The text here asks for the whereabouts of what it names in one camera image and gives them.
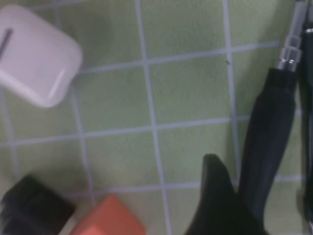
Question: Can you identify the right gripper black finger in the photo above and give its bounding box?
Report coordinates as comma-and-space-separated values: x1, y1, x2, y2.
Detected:
183, 153, 269, 235

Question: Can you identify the thick black handled screwdriver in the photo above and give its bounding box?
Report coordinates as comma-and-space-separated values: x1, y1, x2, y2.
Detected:
238, 0, 308, 222

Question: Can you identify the orange cube block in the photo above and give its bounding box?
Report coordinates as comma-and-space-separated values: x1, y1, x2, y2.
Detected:
69, 194, 147, 235

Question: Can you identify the green white checked tablecloth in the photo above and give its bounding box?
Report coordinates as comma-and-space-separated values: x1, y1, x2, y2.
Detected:
0, 0, 313, 235

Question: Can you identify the white earbud case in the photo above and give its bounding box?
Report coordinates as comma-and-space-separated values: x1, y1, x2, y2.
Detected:
0, 4, 83, 108

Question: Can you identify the black plastic bracket part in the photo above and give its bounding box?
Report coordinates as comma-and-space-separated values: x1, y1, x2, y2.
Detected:
0, 174, 76, 235

